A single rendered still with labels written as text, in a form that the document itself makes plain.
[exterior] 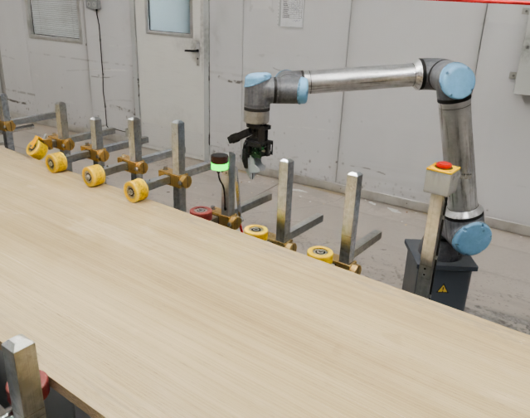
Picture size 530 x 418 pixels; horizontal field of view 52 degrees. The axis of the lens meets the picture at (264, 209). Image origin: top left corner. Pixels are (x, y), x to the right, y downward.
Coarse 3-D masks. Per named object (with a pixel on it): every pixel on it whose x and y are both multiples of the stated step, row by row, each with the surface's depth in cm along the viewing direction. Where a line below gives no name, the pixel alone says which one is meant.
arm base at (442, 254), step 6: (444, 240) 230; (420, 246) 239; (444, 246) 231; (450, 246) 231; (420, 252) 238; (444, 252) 231; (450, 252) 231; (456, 252) 232; (438, 258) 231; (444, 258) 231; (450, 258) 231; (456, 258) 232
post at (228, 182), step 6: (228, 156) 192; (234, 156) 194; (228, 162) 192; (234, 162) 195; (234, 168) 196; (234, 174) 196; (222, 180) 197; (228, 180) 195; (234, 180) 197; (228, 186) 196; (234, 186) 198; (222, 192) 198; (228, 192) 197; (234, 192) 199; (222, 198) 199; (228, 198) 197; (234, 198) 200; (222, 204) 200; (228, 204) 198; (234, 204) 201; (222, 210) 201; (228, 210) 199; (234, 210) 202
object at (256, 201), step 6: (264, 192) 227; (252, 198) 221; (258, 198) 221; (264, 198) 223; (270, 198) 227; (246, 204) 215; (252, 204) 218; (258, 204) 221; (246, 210) 216; (216, 216) 202; (216, 222) 202
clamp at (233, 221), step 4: (216, 208) 207; (220, 208) 207; (212, 212) 203; (216, 212) 203; (220, 212) 203; (220, 216) 202; (224, 216) 200; (228, 216) 200; (232, 216) 200; (236, 216) 200; (220, 220) 202; (224, 220) 201; (228, 220) 200; (232, 220) 199; (236, 220) 200; (240, 220) 202; (220, 224) 203; (224, 224) 201; (228, 224) 199; (232, 224) 199; (236, 224) 201; (240, 224) 202; (232, 228) 200; (236, 228) 201
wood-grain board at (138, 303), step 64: (0, 192) 206; (64, 192) 208; (0, 256) 159; (64, 256) 160; (128, 256) 162; (192, 256) 163; (256, 256) 165; (0, 320) 130; (64, 320) 131; (128, 320) 131; (192, 320) 132; (256, 320) 133; (320, 320) 134; (384, 320) 135; (448, 320) 136; (64, 384) 110; (128, 384) 111; (192, 384) 111; (256, 384) 112; (320, 384) 113; (384, 384) 113; (448, 384) 114; (512, 384) 115
